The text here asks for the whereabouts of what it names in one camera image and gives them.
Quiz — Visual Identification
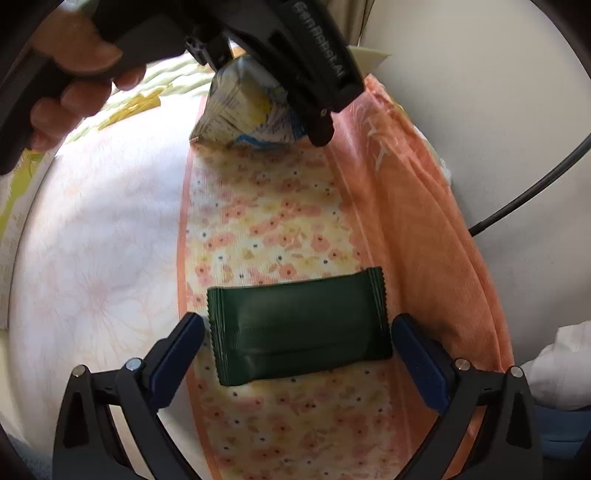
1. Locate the white cloth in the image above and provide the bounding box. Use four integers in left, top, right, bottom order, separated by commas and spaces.
530, 322, 591, 412

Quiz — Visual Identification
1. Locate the white yellow blue snack packet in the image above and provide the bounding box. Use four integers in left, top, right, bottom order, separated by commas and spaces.
189, 54, 308, 151

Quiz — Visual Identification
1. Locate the orange floral cloth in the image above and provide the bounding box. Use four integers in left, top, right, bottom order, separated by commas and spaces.
177, 74, 516, 480

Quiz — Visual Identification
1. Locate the green striped floral blanket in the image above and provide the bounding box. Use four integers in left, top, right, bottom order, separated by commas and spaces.
55, 44, 220, 141

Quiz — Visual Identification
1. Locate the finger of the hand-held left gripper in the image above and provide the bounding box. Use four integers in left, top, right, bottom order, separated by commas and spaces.
287, 89, 343, 149
184, 36, 232, 71

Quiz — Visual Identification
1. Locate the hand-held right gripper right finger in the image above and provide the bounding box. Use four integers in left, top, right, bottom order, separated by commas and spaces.
392, 312, 542, 480

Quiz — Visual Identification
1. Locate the white faint floral quilt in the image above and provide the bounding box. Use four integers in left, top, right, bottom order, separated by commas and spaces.
8, 92, 218, 480

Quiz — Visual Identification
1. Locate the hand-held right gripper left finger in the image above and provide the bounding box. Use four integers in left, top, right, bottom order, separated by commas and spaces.
53, 312, 206, 480

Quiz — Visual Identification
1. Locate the black cable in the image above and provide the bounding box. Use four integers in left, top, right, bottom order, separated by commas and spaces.
468, 133, 591, 238

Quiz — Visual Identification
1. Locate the brown curtain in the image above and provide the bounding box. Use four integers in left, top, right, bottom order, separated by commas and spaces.
342, 0, 376, 48

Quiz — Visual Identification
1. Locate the dark green snack packet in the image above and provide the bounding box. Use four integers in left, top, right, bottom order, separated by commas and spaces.
206, 266, 394, 387

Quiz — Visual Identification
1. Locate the person's left hand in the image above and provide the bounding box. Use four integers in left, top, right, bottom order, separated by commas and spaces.
29, 16, 148, 153

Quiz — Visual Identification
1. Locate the blue cloth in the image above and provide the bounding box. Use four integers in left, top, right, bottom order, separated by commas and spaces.
537, 405, 591, 461

